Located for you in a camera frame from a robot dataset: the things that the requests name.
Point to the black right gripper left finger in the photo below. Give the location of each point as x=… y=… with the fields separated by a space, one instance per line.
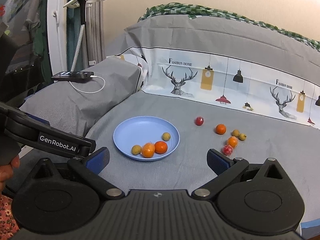
x=57 y=198

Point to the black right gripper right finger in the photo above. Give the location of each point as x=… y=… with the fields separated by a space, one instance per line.
x=259 y=199

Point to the red apple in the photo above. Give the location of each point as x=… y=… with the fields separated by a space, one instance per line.
x=199 y=121

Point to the person's left hand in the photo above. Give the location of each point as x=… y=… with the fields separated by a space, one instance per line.
x=7 y=171

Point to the red wrapped fruit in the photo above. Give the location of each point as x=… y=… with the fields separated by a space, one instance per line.
x=227 y=150

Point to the floral clothing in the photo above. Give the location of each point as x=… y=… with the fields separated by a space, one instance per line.
x=8 y=225

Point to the yellow-green longan fruit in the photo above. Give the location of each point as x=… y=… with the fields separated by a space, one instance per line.
x=242 y=136
x=235 y=133

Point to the plain orange fruit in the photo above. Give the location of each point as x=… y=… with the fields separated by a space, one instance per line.
x=220 y=129

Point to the longan in plate front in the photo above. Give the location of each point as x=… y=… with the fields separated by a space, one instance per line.
x=136 y=149

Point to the longan in plate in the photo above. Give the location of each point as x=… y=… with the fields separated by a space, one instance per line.
x=136 y=149
x=166 y=136

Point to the blue plastic plate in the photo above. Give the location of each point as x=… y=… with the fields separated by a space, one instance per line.
x=140 y=130

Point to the orange fruit in plate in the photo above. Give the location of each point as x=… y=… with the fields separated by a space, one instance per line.
x=161 y=147

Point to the longan in plate back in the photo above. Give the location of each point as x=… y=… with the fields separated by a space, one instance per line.
x=166 y=136

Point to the grey curtain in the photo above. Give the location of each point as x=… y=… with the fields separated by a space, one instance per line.
x=94 y=33

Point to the grey printed sofa cover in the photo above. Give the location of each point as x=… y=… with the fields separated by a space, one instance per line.
x=246 y=77

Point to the black garment steamer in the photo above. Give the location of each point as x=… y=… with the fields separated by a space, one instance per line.
x=82 y=5

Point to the green checkered blanket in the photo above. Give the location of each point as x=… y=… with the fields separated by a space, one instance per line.
x=194 y=11

